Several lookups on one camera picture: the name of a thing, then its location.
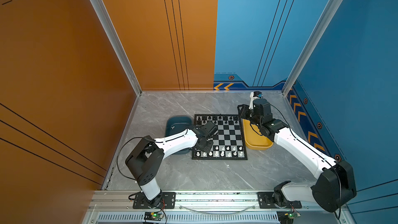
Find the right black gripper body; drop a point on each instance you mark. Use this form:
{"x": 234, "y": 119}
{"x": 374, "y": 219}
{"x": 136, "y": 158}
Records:
{"x": 246, "y": 113}

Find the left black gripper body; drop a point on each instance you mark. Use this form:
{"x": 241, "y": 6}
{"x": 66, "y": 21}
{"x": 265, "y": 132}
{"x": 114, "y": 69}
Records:
{"x": 207, "y": 147}

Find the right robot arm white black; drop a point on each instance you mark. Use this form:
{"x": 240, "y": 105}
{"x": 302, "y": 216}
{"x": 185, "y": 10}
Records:
{"x": 335, "y": 184}

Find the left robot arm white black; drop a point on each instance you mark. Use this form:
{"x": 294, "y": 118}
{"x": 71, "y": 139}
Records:
{"x": 146, "y": 158}

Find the left green circuit board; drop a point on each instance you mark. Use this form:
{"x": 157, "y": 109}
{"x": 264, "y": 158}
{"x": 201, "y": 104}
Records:
{"x": 154, "y": 217}

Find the green circuit board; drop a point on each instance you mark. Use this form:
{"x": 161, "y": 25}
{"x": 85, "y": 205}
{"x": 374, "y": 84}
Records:
{"x": 154, "y": 217}
{"x": 292, "y": 215}

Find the right green circuit board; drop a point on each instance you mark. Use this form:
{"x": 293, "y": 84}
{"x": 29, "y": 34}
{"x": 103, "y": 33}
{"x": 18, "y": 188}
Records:
{"x": 292, "y": 215}

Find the black and white chessboard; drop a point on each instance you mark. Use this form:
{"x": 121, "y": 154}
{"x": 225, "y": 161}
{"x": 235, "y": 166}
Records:
{"x": 228, "y": 141}

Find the yellow plastic tray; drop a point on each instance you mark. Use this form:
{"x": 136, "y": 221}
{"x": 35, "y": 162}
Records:
{"x": 253, "y": 138}

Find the teal plastic tray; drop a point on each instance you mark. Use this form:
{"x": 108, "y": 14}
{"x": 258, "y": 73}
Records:
{"x": 177, "y": 124}

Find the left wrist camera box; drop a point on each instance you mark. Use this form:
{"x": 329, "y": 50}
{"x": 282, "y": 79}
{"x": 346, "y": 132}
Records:
{"x": 210, "y": 129}

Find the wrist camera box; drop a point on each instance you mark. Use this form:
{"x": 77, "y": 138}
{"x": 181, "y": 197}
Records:
{"x": 210, "y": 129}
{"x": 253, "y": 96}

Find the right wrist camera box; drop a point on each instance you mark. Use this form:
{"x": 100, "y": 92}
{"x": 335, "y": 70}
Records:
{"x": 253, "y": 96}

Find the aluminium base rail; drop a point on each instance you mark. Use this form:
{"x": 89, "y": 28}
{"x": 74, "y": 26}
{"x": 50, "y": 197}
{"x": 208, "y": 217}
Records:
{"x": 185, "y": 200}

